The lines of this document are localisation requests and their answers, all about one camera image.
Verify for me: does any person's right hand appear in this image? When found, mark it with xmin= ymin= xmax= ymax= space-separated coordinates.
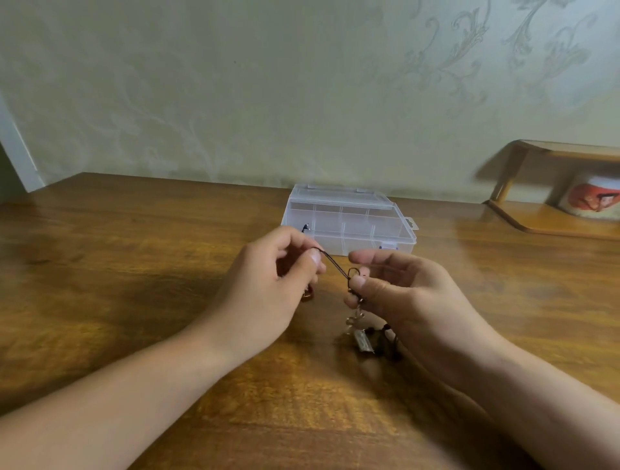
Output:
xmin=344 ymin=249 xmax=512 ymax=391

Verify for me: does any person's left hand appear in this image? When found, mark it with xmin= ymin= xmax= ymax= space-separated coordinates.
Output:
xmin=194 ymin=227 xmax=327 ymax=367

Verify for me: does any clear plastic organizer box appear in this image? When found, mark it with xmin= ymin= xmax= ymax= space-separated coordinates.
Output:
xmin=281 ymin=184 xmax=420 ymax=256

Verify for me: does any person's left forearm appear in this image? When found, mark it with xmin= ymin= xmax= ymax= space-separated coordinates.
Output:
xmin=0 ymin=322 xmax=248 ymax=470

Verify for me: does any wooden shelf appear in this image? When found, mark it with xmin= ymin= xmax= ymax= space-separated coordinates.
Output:
xmin=482 ymin=140 xmax=620 ymax=240

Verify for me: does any white printed mug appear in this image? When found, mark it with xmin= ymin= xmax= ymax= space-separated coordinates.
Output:
xmin=559 ymin=173 xmax=620 ymax=221

